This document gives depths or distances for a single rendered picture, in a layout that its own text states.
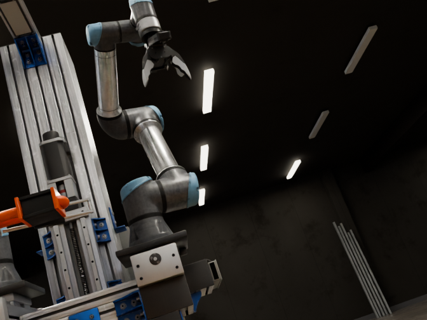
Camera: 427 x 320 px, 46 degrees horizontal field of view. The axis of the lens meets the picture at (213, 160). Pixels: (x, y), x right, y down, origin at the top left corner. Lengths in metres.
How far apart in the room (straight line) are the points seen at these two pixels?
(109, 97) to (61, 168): 0.31
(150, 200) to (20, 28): 0.85
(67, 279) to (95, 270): 0.09
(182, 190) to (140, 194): 0.14
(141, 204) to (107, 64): 0.52
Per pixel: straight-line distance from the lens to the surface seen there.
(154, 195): 1.68
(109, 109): 1.95
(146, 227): 1.63
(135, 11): 1.76
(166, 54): 1.66
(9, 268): 1.73
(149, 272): 1.47
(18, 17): 2.05
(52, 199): 1.14
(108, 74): 1.87
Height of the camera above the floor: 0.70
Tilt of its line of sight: 19 degrees up
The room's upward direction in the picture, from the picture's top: 19 degrees counter-clockwise
